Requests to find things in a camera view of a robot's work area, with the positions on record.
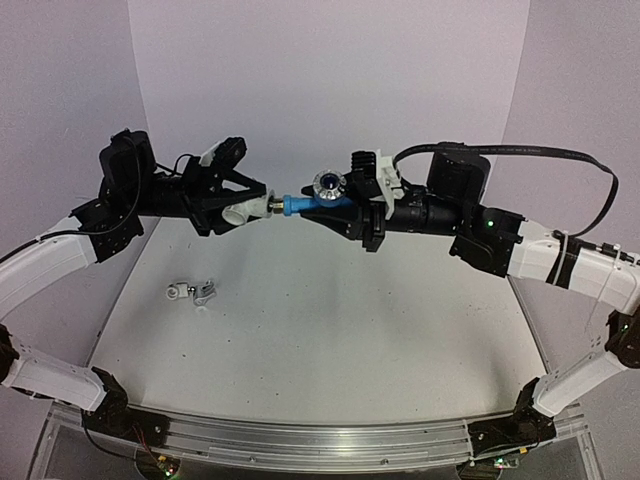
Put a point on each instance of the chrome water faucet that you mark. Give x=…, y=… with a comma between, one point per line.
x=201, y=293

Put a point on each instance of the small white pipe fitting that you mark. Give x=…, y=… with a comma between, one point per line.
x=241, y=213

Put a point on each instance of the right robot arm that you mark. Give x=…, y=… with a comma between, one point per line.
x=506, y=244

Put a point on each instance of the right circuit board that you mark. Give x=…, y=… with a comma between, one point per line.
x=510, y=460

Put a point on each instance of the aluminium front rail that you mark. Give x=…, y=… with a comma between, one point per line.
x=339, y=449

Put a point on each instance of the circuit board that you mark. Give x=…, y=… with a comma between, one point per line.
x=156, y=466
x=510, y=460

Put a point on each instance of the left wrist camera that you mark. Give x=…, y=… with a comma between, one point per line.
x=228, y=153

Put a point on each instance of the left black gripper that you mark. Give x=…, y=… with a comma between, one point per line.
x=201, y=198

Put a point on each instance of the white pipe elbow fitting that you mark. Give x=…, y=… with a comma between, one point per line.
x=176, y=291

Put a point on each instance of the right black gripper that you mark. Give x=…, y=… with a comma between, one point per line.
x=352, y=222

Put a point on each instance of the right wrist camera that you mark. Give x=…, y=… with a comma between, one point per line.
x=386, y=186

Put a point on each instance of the blue water faucet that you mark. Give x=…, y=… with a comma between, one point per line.
x=328, y=190

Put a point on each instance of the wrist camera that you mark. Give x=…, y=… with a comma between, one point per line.
x=386, y=186
x=228, y=153

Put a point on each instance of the left circuit board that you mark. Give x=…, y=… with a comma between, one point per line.
x=156, y=466

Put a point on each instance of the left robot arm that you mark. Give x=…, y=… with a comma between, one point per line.
x=91, y=234

